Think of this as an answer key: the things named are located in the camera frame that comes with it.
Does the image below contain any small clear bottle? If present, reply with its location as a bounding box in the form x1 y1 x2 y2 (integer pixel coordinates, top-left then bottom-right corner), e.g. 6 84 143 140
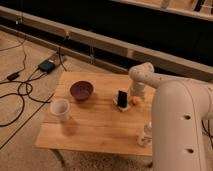
137 122 152 147

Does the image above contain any blue power adapter box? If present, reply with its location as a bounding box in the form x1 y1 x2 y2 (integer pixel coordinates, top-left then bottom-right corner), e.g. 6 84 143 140
38 60 55 74

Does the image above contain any translucent plastic cup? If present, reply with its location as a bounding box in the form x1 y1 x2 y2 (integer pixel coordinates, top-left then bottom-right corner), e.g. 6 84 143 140
50 99 70 122

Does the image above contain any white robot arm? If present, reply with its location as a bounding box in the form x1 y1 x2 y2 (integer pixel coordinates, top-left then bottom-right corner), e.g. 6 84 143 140
129 62 213 171

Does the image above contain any wooden table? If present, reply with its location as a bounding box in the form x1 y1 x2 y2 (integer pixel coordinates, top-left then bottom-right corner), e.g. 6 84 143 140
36 72 154 156

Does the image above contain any small black plug adapter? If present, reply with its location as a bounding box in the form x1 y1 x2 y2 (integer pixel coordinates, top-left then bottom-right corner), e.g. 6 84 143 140
7 72 19 81

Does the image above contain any black floor cable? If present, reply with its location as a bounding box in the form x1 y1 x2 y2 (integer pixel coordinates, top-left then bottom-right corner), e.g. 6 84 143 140
0 36 68 128

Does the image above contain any dark purple bowl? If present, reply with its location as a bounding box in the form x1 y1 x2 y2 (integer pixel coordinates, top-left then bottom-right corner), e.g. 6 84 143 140
70 81 94 101

